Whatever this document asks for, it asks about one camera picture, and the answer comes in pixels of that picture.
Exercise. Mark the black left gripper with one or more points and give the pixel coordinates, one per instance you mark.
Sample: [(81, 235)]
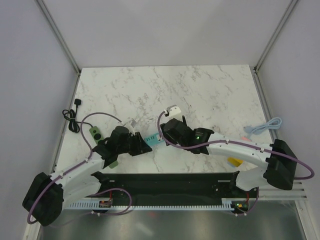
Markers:
[(141, 146)]

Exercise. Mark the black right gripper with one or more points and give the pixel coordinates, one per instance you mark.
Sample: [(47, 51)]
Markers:
[(166, 135)]

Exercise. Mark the teal power strip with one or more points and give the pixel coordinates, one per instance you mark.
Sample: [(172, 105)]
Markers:
[(153, 139)]

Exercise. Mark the yellow cube socket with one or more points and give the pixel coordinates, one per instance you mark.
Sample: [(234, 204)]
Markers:
[(235, 162)]

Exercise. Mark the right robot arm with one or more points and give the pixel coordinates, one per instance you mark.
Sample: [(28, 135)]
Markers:
[(275, 163)]

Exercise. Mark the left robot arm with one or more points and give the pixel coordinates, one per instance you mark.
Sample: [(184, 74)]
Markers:
[(48, 195)]

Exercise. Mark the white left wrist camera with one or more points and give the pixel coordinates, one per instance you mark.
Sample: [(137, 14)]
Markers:
[(130, 125)]

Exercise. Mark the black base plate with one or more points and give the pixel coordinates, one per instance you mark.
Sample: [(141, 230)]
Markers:
[(170, 188)]

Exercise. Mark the white slotted cable duct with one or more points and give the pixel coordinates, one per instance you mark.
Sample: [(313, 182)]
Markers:
[(97, 204)]

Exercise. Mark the aluminium table frame rail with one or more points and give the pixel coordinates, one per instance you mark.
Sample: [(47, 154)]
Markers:
[(267, 193)]

